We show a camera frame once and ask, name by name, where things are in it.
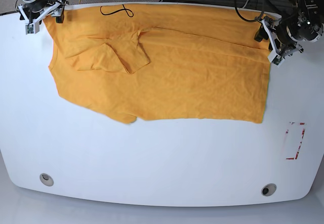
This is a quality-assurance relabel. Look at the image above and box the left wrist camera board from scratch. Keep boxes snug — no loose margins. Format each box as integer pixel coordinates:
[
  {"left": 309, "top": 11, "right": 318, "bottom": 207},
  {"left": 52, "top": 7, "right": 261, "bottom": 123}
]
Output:
[{"left": 268, "top": 51, "right": 285, "bottom": 67}]

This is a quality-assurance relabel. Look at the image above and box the orange yellow t-shirt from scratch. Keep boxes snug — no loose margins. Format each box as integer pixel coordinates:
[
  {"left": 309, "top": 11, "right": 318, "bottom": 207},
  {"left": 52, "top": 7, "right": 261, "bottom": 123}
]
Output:
[{"left": 44, "top": 4, "right": 270, "bottom": 124}]

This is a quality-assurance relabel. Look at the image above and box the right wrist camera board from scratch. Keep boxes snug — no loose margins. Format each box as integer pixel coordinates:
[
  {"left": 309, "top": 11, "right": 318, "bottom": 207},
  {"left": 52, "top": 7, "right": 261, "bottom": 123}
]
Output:
[{"left": 25, "top": 22, "right": 39, "bottom": 34}]

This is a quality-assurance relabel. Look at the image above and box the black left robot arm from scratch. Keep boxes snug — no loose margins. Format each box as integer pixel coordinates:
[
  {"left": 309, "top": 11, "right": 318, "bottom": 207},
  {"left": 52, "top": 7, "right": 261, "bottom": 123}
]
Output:
[{"left": 254, "top": 0, "right": 323, "bottom": 66}]

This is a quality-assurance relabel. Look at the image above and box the right table grommet hole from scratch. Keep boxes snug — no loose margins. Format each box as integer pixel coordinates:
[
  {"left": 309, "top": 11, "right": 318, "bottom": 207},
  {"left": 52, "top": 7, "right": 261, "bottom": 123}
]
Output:
[{"left": 261, "top": 184, "right": 277, "bottom": 197}]

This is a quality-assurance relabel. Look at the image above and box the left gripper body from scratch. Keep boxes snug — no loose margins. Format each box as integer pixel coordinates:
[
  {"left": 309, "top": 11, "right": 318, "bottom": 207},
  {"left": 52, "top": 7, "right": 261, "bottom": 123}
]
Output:
[{"left": 261, "top": 15, "right": 323, "bottom": 59}]

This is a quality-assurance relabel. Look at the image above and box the red tape marker rectangle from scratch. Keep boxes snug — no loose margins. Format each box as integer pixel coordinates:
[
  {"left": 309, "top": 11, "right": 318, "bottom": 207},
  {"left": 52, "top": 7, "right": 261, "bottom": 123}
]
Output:
[{"left": 282, "top": 122, "right": 306, "bottom": 160}]

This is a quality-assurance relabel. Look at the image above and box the table grommet hole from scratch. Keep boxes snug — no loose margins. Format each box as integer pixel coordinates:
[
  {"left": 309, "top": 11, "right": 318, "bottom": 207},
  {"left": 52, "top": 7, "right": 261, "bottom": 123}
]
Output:
[
  {"left": 261, "top": 184, "right": 277, "bottom": 197},
  {"left": 39, "top": 173, "right": 54, "bottom": 187}
]

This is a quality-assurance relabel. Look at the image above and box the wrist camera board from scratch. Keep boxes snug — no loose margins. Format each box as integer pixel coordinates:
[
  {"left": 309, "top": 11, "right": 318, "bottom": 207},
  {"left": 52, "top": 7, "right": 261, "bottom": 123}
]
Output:
[
  {"left": 25, "top": 22, "right": 39, "bottom": 34},
  {"left": 268, "top": 51, "right": 285, "bottom": 67}
]

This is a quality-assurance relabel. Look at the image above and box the left table grommet hole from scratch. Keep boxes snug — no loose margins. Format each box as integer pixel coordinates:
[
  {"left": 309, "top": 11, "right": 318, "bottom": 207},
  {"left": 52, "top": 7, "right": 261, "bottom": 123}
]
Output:
[{"left": 39, "top": 173, "right": 54, "bottom": 187}]

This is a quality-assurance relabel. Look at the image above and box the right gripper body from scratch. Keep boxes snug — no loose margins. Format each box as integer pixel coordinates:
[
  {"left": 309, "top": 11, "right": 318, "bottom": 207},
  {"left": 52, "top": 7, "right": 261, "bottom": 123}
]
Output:
[{"left": 9, "top": 0, "right": 69, "bottom": 34}]

